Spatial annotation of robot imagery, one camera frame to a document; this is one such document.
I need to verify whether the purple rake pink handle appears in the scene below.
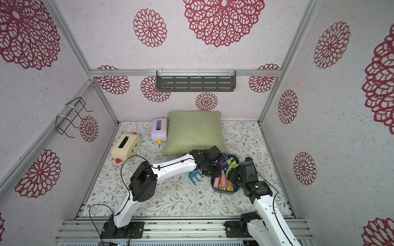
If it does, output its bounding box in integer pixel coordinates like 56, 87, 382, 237
219, 154, 229, 190

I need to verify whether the lime rake wooden handle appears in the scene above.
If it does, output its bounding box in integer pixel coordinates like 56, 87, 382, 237
226, 159, 239, 175

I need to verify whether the blue tool yellow handle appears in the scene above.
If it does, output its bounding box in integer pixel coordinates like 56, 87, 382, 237
188, 171, 204, 186

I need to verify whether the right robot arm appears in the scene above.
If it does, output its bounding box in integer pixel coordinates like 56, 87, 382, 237
228, 157, 300, 246

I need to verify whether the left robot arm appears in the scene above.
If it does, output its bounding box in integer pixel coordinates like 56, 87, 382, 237
100, 146, 223, 239

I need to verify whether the teal storage box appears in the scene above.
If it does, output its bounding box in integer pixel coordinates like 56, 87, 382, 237
210, 154, 240, 194

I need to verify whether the lilac tissue box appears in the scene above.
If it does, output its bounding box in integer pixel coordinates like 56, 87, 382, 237
151, 117, 168, 145

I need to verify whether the cream tissue box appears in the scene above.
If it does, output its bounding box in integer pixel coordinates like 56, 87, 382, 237
111, 133, 141, 164

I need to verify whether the green pillow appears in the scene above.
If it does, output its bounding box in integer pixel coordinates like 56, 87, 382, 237
163, 110, 227, 156

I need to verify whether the grey wall shelf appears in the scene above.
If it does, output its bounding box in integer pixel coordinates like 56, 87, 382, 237
156, 70, 237, 92

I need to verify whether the black wire rack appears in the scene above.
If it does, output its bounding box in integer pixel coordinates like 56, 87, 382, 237
54, 96, 92, 138

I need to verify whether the metal base rail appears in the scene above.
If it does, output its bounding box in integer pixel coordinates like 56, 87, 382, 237
55, 215, 315, 246

